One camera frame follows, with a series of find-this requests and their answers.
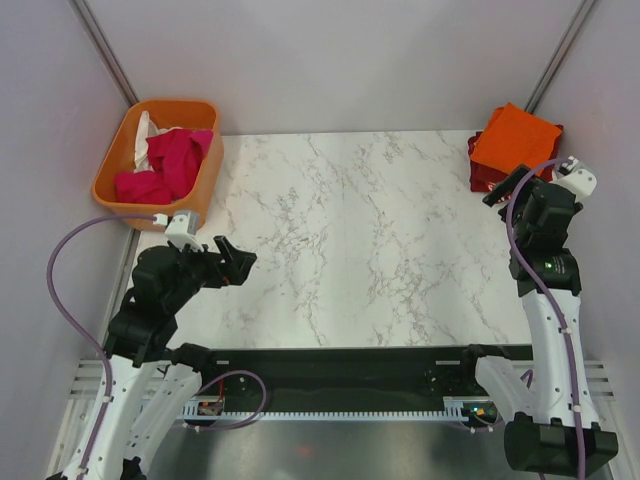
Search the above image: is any dark red folded shirt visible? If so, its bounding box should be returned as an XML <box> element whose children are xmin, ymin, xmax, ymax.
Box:
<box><xmin>551</xmin><ymin>124</ymin><xmax>564</xmax><ymax>158</ymax></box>

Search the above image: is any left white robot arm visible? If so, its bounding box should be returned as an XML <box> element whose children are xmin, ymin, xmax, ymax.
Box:
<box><xmin>56</xmin><ymin>236</ymin><xmax>257</xmax><ymax>479</ymax></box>

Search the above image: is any white slotted cable duct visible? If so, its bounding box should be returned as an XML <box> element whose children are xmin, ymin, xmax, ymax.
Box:
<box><xmin>177</xmin><ymin>397</ymin><xmax>499</xmax><ymax>424</ymax></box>

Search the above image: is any white cloth in bin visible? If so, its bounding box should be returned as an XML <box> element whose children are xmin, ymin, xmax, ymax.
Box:
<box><xmin>133</xmin><ymin>111</ymin><xmax>178</xmax><ymax>173</ymax></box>

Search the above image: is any red printed folded shirt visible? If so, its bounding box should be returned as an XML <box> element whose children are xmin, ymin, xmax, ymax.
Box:
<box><xmin>467</xmin><ymin>131</ymin><xmax>507</xmax><ymax>193</ymax></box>

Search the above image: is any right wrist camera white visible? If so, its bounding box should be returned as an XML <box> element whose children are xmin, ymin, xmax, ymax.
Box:
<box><xmin>553</xmin><ymin>156</ymin><xmax>597</xmax><ymax>202</ymax></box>

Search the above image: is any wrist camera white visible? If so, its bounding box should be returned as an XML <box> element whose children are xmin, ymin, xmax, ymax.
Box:
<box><xmin>553</xmin><ymin>156</ymin><xmax>597</xmax><ymax>202</ymax></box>
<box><xmin>153</xmin><ymin>210</ymin><xmax>204</xmax><ymax>252</ymax></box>

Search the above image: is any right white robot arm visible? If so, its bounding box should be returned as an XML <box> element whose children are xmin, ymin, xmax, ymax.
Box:
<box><xmin>457</xmin><ymin>157</ymin><xmax>619</xmax><ymax>479</ymax></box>

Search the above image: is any pink t shirt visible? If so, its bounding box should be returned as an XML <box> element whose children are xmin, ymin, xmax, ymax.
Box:
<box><xmin>114</xmin><ymin>128</ymin><xmax>214</xmax><ymax>205</ymax></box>

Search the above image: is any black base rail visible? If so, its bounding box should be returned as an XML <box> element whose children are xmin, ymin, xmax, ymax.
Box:
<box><xmin>189</xmin><ymin>344</ymin><xmax>534</xmax><ymax>414</ymax></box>

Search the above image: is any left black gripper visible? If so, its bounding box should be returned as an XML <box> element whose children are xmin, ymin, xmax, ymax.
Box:
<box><xmin>165</xmin><ymin>234</ymin><xmax>256</xmax><ymax>311</ymax></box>

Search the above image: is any orange plastic bin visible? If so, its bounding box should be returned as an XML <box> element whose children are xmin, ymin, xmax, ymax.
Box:
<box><xmin>90</xmin><ymin>98</ymin><xmax>224</xmax><ymax>232</ymax></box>

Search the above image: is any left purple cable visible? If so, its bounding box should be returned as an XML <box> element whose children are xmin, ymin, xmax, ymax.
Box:
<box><xmin>45</xmin><ymin>213</ymin><xmax>166</xmax><ymax>471</ymax></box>

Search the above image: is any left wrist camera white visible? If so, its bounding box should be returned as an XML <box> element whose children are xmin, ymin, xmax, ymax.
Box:
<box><xmin>153</xmin><ymin>210</ymin><xmax>204</xmax><ymax>252</ymax></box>

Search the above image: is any orange t shirt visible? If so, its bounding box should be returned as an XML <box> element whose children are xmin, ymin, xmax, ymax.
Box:
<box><xmin>470</xmin><ymin>103</ymin><xmax>556</xmax><ymax>174</ymax></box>

